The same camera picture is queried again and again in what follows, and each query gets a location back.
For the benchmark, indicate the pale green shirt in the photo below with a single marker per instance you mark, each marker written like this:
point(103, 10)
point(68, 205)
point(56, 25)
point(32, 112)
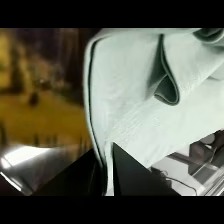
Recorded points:
point(133, 100)

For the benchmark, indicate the silver frame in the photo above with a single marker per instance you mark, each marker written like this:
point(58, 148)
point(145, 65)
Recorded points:
point(213, 181)

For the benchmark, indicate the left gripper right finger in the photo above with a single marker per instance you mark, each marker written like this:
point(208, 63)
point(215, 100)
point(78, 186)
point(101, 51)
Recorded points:
point(133, 176)

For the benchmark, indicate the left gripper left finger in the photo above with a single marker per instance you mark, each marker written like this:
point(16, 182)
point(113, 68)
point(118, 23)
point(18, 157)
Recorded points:
point(78, 178)

